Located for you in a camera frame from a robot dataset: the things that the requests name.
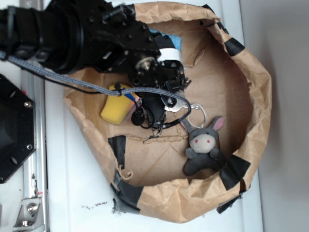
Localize brown paper bag bin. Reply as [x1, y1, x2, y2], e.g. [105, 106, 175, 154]
[64, 1, 272, 223]

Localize grey braided cable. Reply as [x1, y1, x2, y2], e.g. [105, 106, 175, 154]
[0, 50, 192, 126]

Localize blue sponge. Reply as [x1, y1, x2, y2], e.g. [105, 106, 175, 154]
[149, 29, 182, 51]

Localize aluminium rail frame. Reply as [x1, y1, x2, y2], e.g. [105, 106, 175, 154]
[13, 0, 50, 232]

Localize silver key bunch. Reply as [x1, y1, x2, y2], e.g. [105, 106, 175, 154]
[164, 90, 188, 113]

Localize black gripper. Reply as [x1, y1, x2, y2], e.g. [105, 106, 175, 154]
[101, 14, 187, 130]

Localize yellow sponge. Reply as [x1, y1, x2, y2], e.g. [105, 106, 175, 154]
[100, 93, 140, 125]

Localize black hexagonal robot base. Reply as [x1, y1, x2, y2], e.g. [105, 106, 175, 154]
[0, 75, 36, 184]

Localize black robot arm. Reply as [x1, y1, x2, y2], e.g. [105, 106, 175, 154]
[0, 0, 188, 131]

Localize grey plush donkey keychain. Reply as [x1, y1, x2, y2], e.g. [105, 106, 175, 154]
[181, 116, 227, 176]

